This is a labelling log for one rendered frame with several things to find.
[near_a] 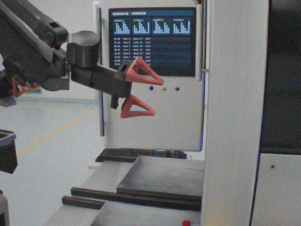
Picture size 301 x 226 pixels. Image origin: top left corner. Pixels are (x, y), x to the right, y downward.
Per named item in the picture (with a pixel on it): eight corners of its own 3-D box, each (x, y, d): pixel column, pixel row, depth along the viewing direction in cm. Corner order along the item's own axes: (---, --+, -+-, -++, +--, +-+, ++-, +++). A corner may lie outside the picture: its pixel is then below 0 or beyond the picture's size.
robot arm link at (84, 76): (78, 70, 72) (66, 84, 68) (78, 47, 67) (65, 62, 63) (103, 79, 72) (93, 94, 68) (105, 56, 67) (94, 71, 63)
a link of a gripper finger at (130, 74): (163, 89, 69) (125, 76, 70) (170, 65, 63) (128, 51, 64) (154, 109, 64) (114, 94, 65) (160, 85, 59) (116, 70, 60)
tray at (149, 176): (231, 171, 104) (233, 162, 103) (234, 210, 79) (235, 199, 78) (139, 163, 111) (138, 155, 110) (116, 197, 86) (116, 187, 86)
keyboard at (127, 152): (186, 155, 139) (186, 150, 139) (185, 167, 126) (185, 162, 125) (104, 150, 145) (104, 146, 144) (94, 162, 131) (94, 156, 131)
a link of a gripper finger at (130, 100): (157, 109, 74) (122, 97, 75) (163, 89, 69) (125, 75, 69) (149, 129, 69) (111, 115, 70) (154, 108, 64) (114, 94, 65)
